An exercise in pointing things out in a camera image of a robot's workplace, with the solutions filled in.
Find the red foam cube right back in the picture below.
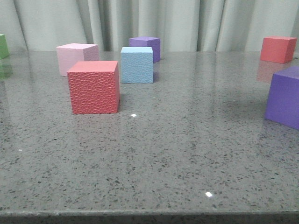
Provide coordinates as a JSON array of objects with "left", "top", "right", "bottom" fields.
[{"left": 260, "top": 36, "right": 297, "bottom": 63}]

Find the grey curtain backdrop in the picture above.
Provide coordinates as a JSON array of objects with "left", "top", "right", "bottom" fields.
[{"left": 0, "top": 0, "right": 299, "bottom": 52}]

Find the purple foam cube right front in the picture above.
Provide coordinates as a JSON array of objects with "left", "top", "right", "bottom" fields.
[{"left": 265, "top": 66, "right": 299, "bottom": 129}]

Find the pink foam cube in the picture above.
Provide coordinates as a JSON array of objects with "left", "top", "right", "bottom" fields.
[{"left": 56, "top": 43, "right": 99, "bottom": 76}]

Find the purple foam cube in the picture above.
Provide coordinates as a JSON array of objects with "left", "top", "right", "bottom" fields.
[
  {"left": 128, "top": 36, "right": 160, "bottom": 63},
  {"left": 265, "top": 66, "right": 299, "bottom": 129}
]

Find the purple foam cube centre back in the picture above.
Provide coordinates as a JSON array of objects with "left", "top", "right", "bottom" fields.
[{"left": 128, "top": 36, "right": 160, "bottom": 63}]

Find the red textured foam cube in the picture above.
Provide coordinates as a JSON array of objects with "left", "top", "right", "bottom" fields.
[{"left": 67, "top": 61, "right": 120, "bottom": 114}]

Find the green foam cube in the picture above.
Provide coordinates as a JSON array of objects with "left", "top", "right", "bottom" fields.
[{"left": 0, "top": 34, "right": 9, "bottom": 59}]

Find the light blue textured foam cube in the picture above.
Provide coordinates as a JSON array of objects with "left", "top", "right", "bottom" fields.
[{"left": 121, "top": 47, "right": 153, "bottom": 84}]

